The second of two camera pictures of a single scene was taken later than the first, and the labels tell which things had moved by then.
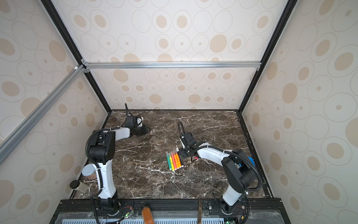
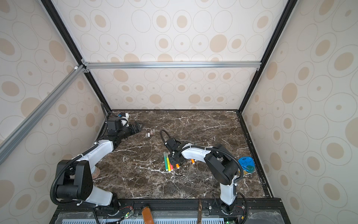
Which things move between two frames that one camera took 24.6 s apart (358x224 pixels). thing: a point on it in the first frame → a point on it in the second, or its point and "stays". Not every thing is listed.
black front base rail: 168,211 stays
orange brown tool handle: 148,217 stays
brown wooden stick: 199,220 stays
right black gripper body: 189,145 → 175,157
